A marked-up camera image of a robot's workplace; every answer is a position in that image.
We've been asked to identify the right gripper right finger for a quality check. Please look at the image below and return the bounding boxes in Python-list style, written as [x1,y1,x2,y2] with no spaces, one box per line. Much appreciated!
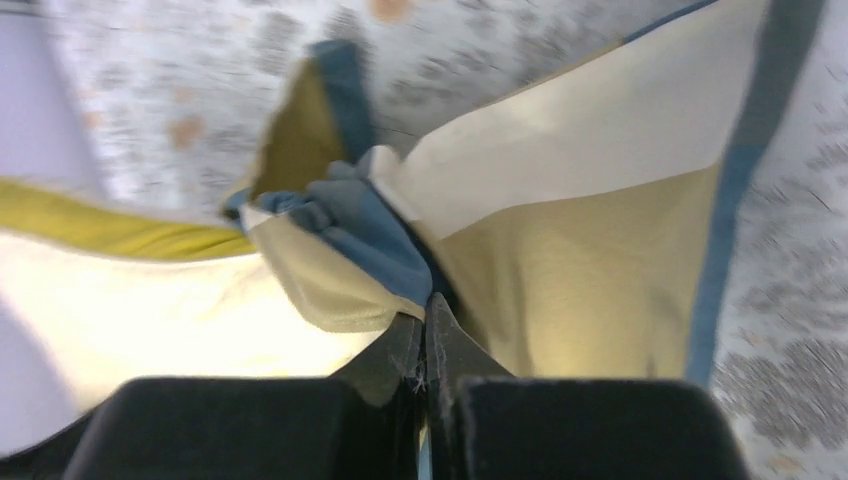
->
[424,293,511,480]

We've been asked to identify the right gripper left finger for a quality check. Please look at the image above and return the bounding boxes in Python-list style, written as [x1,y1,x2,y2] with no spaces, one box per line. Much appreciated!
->
[331,314,423,480]

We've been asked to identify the floral patterned table cloth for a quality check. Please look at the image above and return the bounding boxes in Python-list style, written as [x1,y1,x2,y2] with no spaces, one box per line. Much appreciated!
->
[40,1,847,479]

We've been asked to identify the plaid blue beige pillowcase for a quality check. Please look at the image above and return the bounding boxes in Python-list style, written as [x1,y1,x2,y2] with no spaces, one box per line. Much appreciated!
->
[223,1,822,385]

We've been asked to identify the white textured pillow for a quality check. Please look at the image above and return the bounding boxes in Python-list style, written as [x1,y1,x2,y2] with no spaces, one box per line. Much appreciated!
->
[1,178,381,455]

